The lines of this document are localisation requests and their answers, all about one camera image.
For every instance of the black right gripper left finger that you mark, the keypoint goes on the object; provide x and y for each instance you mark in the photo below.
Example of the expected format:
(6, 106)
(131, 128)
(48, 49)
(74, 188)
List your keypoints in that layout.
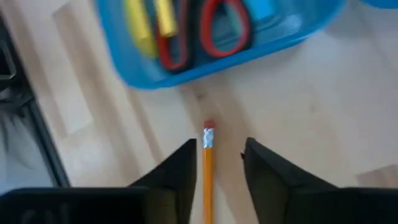
(109, 207)

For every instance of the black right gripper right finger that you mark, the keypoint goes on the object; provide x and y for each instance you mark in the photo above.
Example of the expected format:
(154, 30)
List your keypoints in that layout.
(311, 205)

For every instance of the orange pencil with eraser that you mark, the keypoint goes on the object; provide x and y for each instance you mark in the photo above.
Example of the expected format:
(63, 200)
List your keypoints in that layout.
(208, 180)

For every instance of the blue translucent pencil box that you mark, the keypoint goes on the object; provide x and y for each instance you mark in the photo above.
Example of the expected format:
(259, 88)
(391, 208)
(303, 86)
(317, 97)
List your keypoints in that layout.
(124, 62)

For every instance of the green sticky notes pad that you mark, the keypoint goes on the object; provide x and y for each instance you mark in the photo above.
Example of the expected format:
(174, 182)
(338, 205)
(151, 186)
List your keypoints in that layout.
(140, 28)

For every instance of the red and black scissors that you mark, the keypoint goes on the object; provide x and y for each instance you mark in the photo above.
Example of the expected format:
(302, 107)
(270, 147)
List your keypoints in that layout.
(206, 34)

